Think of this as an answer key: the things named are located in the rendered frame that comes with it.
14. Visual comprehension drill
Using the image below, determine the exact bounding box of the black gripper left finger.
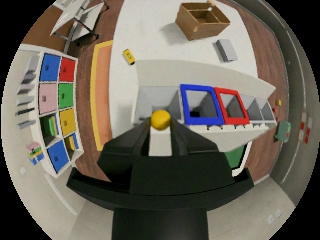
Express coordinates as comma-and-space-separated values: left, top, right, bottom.
101, 117, 151, 156

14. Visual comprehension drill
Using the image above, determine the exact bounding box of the grey rectangular box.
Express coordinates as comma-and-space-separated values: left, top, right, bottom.
216, 39, 238, 62

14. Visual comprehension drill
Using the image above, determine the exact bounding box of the red rectangular frame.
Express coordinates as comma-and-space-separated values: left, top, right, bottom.
213, 87, 250, 125

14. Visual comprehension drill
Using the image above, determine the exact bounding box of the open brown cardboard box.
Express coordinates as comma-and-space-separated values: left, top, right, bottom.
175, 2, 231, 41

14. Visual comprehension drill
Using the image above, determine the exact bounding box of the green tray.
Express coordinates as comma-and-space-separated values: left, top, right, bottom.
224, 143, 248, 170

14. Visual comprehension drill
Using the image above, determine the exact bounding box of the blue square frame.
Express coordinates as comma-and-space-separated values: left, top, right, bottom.
180, 84, 224, 125

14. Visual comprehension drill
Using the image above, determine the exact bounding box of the yellow pocket level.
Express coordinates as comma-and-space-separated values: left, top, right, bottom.
123, 49, 135, 66

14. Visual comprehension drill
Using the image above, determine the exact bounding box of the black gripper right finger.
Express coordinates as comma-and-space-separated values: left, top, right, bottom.
170, 117, 220, 155

